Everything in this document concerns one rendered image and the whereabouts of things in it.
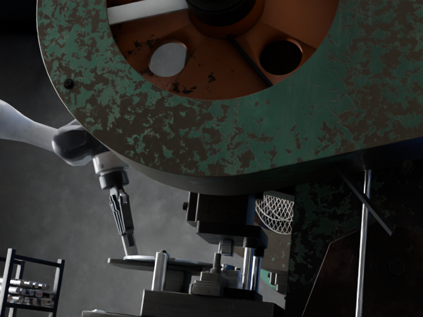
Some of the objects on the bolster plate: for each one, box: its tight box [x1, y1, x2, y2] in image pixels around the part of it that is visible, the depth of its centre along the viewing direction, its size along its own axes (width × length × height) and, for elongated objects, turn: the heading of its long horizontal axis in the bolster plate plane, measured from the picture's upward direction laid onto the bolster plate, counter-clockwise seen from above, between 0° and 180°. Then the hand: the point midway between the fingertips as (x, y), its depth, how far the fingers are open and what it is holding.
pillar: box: [250, 256, 262, 292], centre depth 191 cm, size 2×2×14 cm
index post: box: [152, 250, 170, 291], centre depth 169 cm, size 3×3×10 cm
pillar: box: [241, 248, 254, 290], centre depth 176 cm, size 2×2×14 cm
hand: (130, 247), depth 191 cm, fingers closed
